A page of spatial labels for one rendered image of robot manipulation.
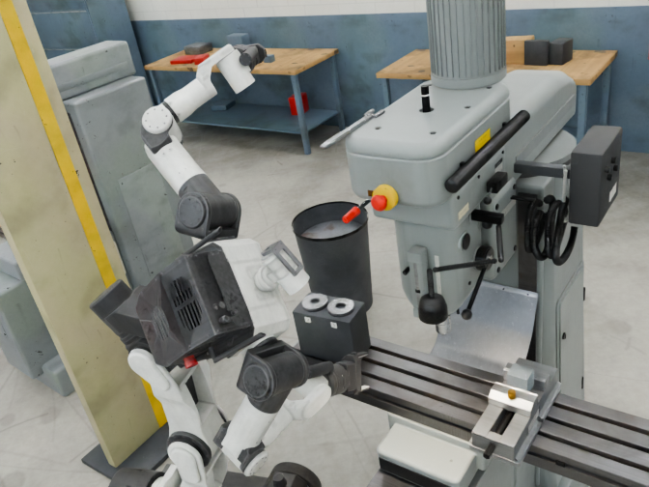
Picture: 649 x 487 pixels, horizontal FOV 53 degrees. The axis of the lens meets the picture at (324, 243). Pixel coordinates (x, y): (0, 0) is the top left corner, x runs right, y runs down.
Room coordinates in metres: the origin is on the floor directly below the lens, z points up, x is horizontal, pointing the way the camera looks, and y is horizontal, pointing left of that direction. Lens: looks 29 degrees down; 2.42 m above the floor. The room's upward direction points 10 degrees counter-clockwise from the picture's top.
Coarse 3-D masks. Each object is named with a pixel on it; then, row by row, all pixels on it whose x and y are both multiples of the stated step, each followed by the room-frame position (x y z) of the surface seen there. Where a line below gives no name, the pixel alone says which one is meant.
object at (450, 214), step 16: (496, 160) 1.55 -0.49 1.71; (480, 176) 1.47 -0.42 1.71; (464, 192) 1.40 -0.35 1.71; (480, 192) 1.47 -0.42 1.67; (400, 208) 1.45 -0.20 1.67; (416, 208) 1.42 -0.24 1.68; (432, 208) 1.39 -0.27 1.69; (448, 208) 1.36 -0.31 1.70; (464, 208) 1.39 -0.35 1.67; (432, 224) 1.39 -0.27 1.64; (448, 224) 1.36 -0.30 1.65
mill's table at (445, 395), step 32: (384, 352) 1.75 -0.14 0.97; (416, 352) 1.71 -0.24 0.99; (384, 384) 1.58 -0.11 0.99; (416, 384) 1.56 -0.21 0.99; (448, 384) 1.53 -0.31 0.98; (480, 384) 1.51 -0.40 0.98; (416, 416) 1.47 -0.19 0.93; (448, 416) 1.40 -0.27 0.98; (480, 416) 1.37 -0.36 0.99; (576, 416) 1.31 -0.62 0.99; (608, 416) 1.29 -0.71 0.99; (544, 448) 1.22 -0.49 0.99; (576, 448) 1.20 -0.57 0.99; (608, 448) 1.18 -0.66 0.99; (640, 448) 1.17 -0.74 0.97; (576, 480) 1.16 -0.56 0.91; (608, 480) 1.12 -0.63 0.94; (640, 480) 1.07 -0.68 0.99
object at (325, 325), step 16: (304, 304) 1.81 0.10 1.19; (320, 304) 1.80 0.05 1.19; (336, 304) 1.78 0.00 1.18; (352, 304) 1.77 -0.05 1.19; (304, 320) 1.78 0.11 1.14; (320, 320) 1.75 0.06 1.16; (336, 320) 1.72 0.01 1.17; (352, 320) 1.70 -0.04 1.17; (304, 336) 1.79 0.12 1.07; (320, 336) 1.76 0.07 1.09; (336, 336) 1.72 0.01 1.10; (352, 336) 1.69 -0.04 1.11; (368, 336) 1.78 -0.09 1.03; (304, 352) 1.80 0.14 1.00; (320, 352) 1.76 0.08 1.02; (336, 352) 1.73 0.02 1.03
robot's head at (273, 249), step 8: (280, 240) 1.33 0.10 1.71; (272, 248) 1.31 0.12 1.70; (280, 248) 1.32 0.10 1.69; (288, 248) 1.33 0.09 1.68; (264, 256) 1.33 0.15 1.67; (272, 256) 1.31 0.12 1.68; (280, 256) 1.30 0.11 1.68; (288, 264) 1.30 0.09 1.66; (296, 264) 1.31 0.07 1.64; (296, 272) 1.29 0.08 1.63
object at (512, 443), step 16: (544, 368) 1.45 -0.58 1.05; (544, 384) 1.36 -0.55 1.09; (560, 384) 1.43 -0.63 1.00; (544, 400) 1.36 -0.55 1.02; (496, 416) 1.30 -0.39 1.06; (512, 416) 1.30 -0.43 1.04; (544, 416) 1.32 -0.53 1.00; (480, 432) 1.25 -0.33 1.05; (496, 432) 1.25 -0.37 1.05; (512, 432) 1.23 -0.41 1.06; (528, 432) 1.26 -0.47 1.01; (480, 448) 1.24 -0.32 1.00; (496, 448) 1.21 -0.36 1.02; (512, 448) 1.19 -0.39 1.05; (528, 448) 1.22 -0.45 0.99; (512, 464) 1.18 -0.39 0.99
